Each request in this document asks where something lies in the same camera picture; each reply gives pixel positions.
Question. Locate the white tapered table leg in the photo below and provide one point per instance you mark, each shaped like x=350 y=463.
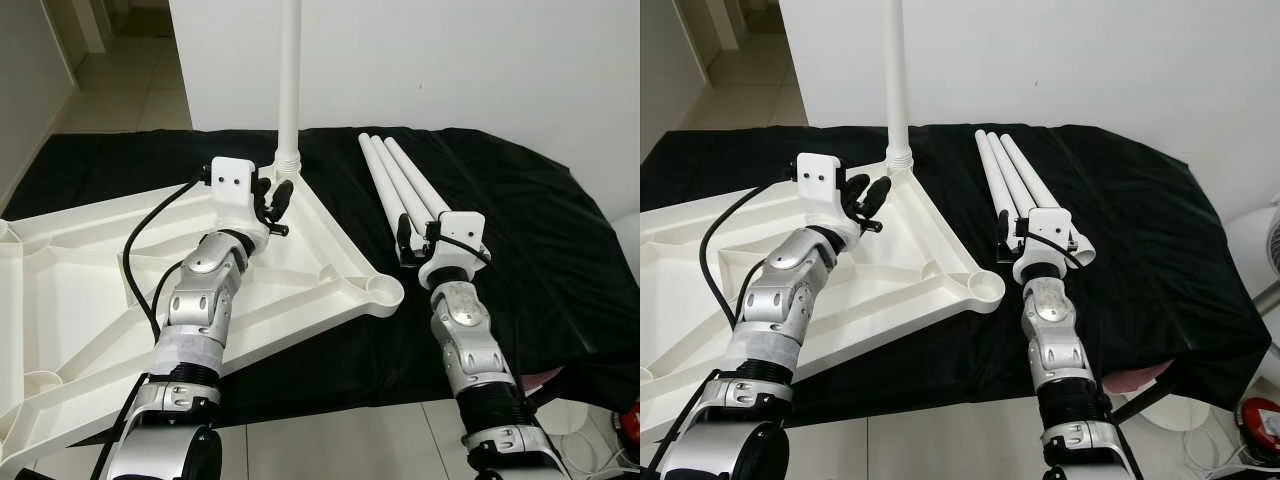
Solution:
x=425 y=175
x=897 y=80
x=289 y=80
x=997 y=175
x=1016 y=175
x=407 y=175
x=1035 y=175
x=385 y=175

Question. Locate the white plastic children table top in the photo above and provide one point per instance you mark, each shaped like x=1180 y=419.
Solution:
x=930 y=250
x=90 y=300

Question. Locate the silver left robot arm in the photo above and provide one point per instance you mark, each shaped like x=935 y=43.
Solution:
x=790 y=290
x=200 y=290

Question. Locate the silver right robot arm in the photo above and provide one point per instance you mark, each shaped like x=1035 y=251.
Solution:
x=465 y=320
x=1050 y=320

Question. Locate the black table cloth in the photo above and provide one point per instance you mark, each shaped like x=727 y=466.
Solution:
x=560 y=270
x=1160 y=280

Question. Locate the pink rounded object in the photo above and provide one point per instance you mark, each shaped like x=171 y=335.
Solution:
x=1140 y=375
x=540 y=378

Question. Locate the black metal table leg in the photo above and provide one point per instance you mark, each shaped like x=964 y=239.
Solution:
x=1140 y=402
x=545 y=397

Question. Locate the red round floor device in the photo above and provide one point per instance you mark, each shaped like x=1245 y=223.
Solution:
x=630 y=425
x=1262 y=425

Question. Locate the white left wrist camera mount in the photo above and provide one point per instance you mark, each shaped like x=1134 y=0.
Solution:
x=820 y=178
x=232 y=180

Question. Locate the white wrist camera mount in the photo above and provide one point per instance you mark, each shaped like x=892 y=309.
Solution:
x=1050 y=225
x=232 y=180
x=820 y=178
x=462 y=228

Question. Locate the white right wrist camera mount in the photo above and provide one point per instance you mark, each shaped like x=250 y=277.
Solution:
x=462 y=228
x=1050 y=225

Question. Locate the white door frame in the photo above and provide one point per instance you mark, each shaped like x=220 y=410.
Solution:
x=728 y=25
x=90 y=25

